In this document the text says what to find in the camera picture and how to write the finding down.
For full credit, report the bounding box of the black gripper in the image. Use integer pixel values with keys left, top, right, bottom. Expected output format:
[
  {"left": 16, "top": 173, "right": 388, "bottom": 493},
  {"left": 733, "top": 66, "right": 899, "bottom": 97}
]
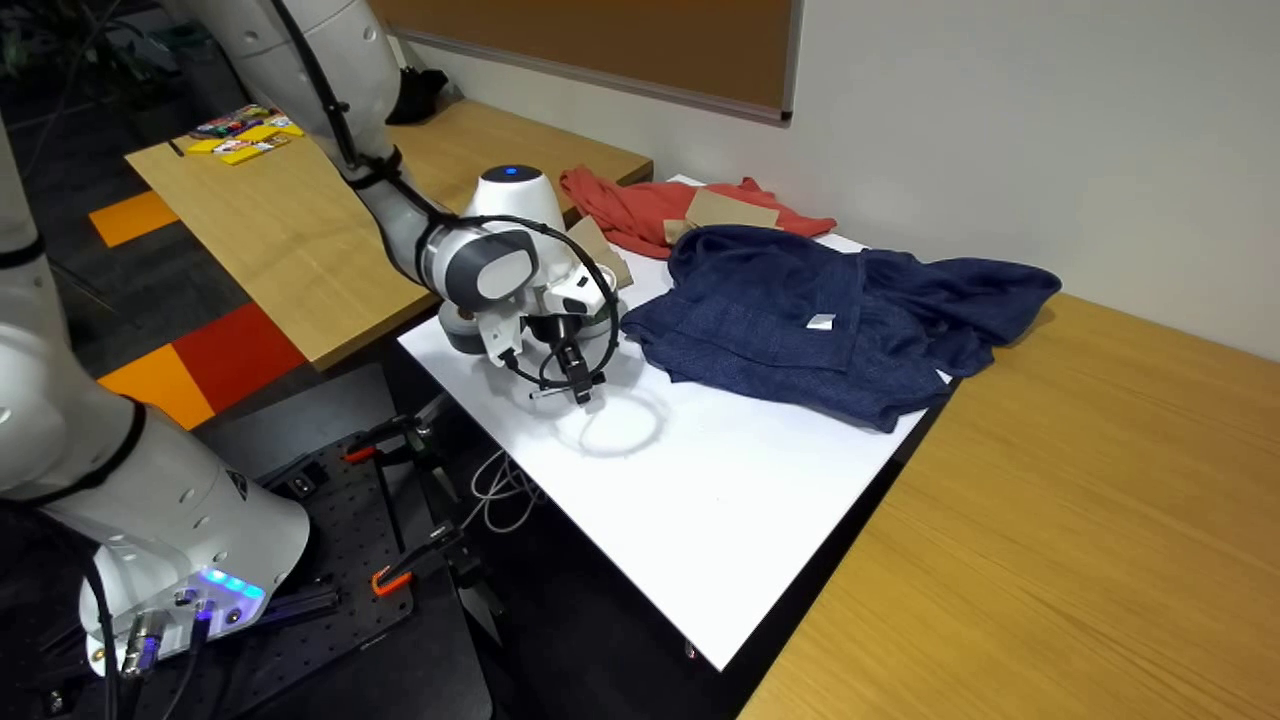
[{"left": 511, "top": 296, "right": 599, "bottom": 408}]

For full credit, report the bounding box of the large brown paper piece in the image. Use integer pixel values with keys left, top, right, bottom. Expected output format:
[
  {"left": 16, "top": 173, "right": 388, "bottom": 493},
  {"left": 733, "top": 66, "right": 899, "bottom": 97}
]
[{"left": 566, "top": 216, "right": 639, "bottom": 296}]

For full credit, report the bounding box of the red orange cloth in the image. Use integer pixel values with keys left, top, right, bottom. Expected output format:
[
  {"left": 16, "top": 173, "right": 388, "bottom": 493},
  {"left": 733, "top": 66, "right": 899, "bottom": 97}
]
[{"left": 557, "top": 166, "right": 842, "bottom": 266}]

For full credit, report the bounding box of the small brown paper piece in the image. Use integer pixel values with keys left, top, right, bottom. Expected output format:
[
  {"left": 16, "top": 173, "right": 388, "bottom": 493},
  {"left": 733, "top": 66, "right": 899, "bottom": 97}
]
[{"left": 660, "top": 186, "right": 784, "bottom": 247}]

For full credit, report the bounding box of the navy blue cloth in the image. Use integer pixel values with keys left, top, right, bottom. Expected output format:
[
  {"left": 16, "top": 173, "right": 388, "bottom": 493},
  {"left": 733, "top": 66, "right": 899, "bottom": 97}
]
[{"left": 616, "top": 221, "right": 1069, "bottom": 435}]

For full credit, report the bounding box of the wooden desk with yellow packet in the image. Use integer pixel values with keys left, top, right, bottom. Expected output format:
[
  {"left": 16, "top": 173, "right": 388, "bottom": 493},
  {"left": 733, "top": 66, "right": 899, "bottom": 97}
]
[{"left": 126, "top": 102, "right": 658, "bottom": 377}]

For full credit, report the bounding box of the yellow printed packet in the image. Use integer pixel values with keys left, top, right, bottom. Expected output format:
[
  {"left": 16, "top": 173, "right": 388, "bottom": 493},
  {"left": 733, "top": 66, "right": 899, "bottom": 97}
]
[{"left": 179, "top": 102, "right": 309, "bottom": 173}]

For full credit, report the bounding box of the long wooden desk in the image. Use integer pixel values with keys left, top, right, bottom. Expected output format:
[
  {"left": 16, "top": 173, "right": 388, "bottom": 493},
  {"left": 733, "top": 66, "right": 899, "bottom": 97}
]
[{"left": 738, "top": 289, "right": 1280, "bottom": 720}]

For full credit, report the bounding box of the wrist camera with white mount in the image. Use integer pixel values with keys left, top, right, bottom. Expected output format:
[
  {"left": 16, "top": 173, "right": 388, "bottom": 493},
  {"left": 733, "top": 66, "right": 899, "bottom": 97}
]
[{"left": 472, "top": 301, "right": 566, "bottom": 388}]

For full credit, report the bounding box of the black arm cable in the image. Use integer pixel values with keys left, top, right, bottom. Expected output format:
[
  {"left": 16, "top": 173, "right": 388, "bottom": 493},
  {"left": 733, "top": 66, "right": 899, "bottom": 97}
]
[{"left": 269, "top": 0, "right": 628, "bottom": 399}]

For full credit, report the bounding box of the grey duct tape roll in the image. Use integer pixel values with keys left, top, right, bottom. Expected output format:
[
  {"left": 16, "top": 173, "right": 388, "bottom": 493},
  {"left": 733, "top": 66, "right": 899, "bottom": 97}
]
[{"left": 436, "top": 309, "right": 487, "bottom": 360}]

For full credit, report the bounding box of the white floor cable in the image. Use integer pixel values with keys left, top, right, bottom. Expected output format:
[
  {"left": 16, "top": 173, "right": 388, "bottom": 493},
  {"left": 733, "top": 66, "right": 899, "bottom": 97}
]
[{"left": 456, "top": 445, "right": 543, "bottom": 540}]

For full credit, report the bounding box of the orange handled black clamp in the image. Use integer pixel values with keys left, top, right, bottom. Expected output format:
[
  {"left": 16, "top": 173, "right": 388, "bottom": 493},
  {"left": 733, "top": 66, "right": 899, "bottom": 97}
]
[
  {"left": 339, "top": 408, "right": 461, "bottom": 472},
  {"left": 363, "top": 521, "right": 472, "bottom": 606}
]

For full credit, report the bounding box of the cork board with metal frame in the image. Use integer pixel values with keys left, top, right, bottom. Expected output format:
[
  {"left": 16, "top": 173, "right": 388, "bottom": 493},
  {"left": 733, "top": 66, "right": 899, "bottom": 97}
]
[{"left": 363, "top": 0, "right": 809, "bottom": 130}]

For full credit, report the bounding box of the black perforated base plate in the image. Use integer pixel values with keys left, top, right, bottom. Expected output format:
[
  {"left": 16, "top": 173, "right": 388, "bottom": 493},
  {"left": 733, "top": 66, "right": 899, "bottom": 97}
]
[{"left": 195, "top": 365, "right": 506, "bottom": 720}]

